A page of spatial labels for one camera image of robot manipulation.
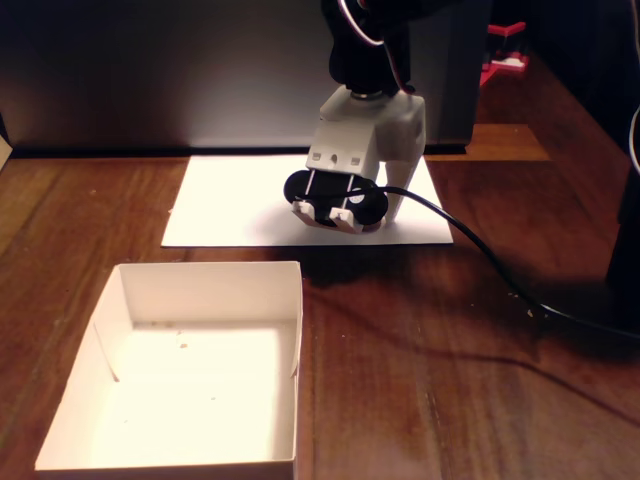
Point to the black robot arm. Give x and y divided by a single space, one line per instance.
360 50

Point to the white board piece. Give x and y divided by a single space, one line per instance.
4 150

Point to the white paper sheet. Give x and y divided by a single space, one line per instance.
225 200

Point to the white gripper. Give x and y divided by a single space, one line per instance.
367 131

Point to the dark backdrop panel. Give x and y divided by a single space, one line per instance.
175 75

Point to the white cardboard box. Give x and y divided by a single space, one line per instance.
175 400

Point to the red and black stand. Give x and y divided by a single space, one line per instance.
507 62

